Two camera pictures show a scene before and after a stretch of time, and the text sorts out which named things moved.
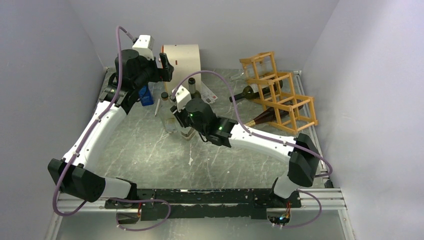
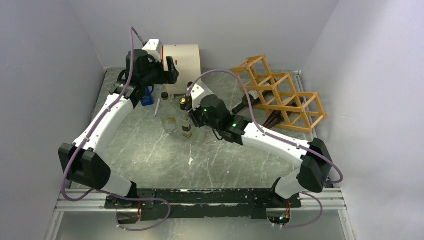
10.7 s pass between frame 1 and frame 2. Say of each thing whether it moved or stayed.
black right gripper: moved
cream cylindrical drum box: stayed
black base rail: stayed
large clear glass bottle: stayed
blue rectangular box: stayed
